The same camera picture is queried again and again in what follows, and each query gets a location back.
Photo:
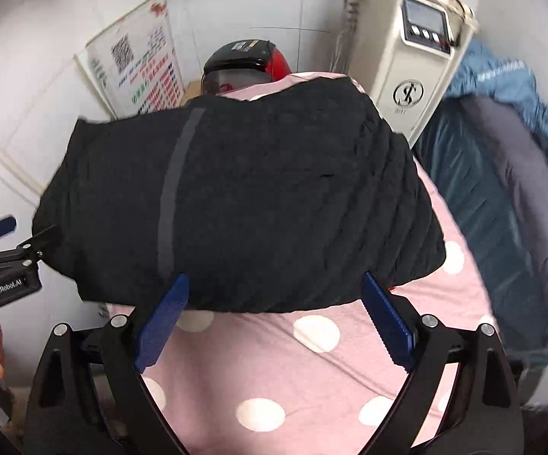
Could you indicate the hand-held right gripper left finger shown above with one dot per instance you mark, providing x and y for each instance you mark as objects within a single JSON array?
[{"x": 162, "y": 322}]

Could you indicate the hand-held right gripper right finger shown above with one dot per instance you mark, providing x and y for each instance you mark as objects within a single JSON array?
[{"x": 388, "y": 322}]

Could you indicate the black quilted jacket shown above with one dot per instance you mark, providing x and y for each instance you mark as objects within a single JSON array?
[{"x": 278, "y": 189}]

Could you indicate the pink polka-dot bed sheet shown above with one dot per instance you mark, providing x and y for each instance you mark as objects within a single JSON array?
[{"x": 264, "y": 355}]

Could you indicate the teal and grey down jacket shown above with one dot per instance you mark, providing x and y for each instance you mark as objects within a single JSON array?
[{"x": 492, "y": 189}]

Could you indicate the white electric heater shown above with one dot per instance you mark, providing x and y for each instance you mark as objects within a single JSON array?
[{"x": 388, "y": 57}]

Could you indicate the red and black helmet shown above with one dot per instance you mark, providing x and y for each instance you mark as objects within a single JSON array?
[{"x": 241, "y": 59}]

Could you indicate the white wall pipe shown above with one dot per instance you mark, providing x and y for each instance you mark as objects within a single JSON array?
[{"x": 3, "y": 156}]

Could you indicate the wall poster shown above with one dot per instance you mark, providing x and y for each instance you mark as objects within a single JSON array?
[{"x": 136, "y": 57}]

